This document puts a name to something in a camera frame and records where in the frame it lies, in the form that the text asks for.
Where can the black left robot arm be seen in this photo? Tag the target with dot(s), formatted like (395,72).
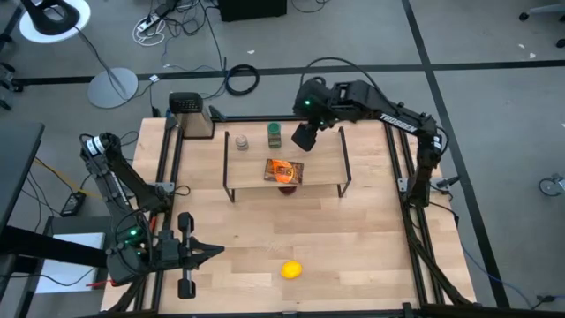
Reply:
(115,176)

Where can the perforated metal box, black top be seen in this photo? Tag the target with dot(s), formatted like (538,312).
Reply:
(192,119)

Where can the wooden shelf, black metal frame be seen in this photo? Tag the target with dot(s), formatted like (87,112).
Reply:
(265,176)

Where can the white power strip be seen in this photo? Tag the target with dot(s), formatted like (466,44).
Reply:
(148,22)

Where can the orange brown taco seasoning packet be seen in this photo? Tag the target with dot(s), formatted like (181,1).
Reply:
(284,171)

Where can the black curved device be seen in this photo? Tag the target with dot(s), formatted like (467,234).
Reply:
(48,20)

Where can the white round pedestal table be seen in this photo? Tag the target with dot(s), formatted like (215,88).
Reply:
(112,88)

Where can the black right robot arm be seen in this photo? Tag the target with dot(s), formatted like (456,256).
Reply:
(397,121)

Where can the black desk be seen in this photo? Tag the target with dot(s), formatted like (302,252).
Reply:
(20,168)

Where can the small white tag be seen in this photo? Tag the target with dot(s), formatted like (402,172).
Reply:
(154,79)

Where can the black plug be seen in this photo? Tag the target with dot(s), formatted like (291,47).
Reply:
(545,299)

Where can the cork-lidded glass spice jar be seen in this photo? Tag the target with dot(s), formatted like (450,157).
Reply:
(241,142)

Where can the black power adapter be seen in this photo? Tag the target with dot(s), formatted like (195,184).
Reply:
(73,204)

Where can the white box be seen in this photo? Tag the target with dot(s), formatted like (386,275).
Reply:
(70,276)

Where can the black aluminium table frame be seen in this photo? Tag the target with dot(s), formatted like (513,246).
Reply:
(256,118)

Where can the black wheeled stand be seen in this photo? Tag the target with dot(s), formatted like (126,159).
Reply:
(6,84)

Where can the grey floor platform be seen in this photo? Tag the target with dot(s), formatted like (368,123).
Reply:
(79,224)

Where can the yellow lemon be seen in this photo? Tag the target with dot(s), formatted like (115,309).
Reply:
(291,270)

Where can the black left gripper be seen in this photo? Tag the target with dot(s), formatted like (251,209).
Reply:
(186,265)

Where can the green-lidded spice jar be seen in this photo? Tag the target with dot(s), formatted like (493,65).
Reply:
(274,134)

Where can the dark red round object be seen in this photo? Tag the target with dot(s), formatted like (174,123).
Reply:
(287,191)

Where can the grey castor wheel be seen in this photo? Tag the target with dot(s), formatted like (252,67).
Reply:
(551,185)

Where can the grey chair base with castors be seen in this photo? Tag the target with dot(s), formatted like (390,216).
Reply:
(547,9)

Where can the black cabinet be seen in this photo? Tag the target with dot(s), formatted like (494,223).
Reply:
(251,9)

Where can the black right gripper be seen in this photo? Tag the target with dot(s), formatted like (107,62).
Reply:
(304,137)

